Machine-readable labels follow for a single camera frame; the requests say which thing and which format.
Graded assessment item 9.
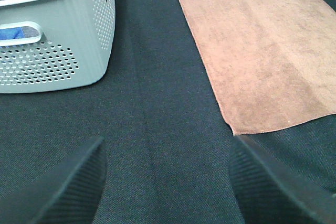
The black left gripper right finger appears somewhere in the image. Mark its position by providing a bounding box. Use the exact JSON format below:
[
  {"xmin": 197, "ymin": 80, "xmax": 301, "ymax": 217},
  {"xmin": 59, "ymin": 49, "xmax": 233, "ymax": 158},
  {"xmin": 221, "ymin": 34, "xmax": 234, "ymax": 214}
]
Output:
[{"xmin": 229, "ymin": 135, "xmax": 335, "ymax": 223}]

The grey perforated laundry basket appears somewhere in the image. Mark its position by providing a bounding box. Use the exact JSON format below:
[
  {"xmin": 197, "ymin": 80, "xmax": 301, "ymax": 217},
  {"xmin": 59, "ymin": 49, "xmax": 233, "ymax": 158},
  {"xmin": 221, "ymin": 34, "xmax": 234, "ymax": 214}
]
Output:
[{"xmin": 1, "ymin": 0, "xmax": 115, "ymax": 93}]

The blue cloth in basket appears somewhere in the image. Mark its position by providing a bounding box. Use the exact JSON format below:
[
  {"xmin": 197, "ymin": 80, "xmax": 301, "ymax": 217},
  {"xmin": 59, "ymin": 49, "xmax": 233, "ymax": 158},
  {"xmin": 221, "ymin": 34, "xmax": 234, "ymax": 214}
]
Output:
[{"xmin": 1, "ymin": 27, "xmax": 25, "ymax": 40}]

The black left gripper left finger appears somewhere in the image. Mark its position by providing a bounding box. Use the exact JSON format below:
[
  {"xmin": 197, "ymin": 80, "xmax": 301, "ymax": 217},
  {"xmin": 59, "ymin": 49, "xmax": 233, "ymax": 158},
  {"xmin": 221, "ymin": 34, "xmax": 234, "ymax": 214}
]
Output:
[{"xmin": 1, "ymin": 137, "xmax": 107, "ymax": 223}]

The brown towel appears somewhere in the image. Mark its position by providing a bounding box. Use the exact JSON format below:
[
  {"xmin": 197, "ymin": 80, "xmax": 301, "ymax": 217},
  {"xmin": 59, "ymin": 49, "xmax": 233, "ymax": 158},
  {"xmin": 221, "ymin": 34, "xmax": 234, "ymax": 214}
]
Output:
[{"xmin": 179, "ymin": 0, "xmax": 335, "ymax": 135}]

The grey cloth in basket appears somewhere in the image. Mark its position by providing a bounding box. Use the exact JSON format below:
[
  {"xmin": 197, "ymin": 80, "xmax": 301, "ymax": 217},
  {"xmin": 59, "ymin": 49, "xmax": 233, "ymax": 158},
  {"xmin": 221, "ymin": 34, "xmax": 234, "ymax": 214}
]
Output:
[{"xmin": 22, "ymin": 26, "xmax": 38, "ymax": 38}]

